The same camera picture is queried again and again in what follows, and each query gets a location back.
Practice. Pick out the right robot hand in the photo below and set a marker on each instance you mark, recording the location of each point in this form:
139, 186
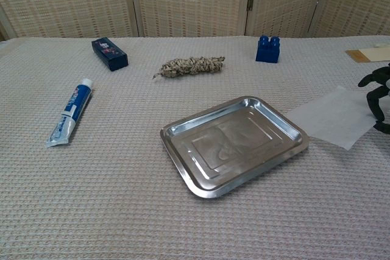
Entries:
377, 106

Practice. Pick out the brass screen hinge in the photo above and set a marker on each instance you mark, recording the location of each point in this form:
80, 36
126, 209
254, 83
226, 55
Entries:
250, 3

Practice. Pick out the silver metal tray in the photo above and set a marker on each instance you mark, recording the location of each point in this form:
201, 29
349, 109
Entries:
231, 150

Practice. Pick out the white paper sheet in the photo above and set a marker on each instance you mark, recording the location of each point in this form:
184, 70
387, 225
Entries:
335, 120

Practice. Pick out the woven folding screen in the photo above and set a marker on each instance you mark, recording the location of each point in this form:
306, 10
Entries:
189, 1

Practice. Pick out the beige woven tablecloth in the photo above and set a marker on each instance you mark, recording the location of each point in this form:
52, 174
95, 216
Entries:
122, 181

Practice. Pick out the dark blue carton box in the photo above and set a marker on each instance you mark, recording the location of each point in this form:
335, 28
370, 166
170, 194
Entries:
110, 55

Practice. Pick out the brown and cream card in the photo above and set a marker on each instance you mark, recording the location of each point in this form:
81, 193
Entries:
370, 55

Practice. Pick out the blue white toothpaste tube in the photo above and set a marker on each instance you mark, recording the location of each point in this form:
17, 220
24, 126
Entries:
72, 111

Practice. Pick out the blue building block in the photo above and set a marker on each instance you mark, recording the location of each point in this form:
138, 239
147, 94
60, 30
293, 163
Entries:
267, 51

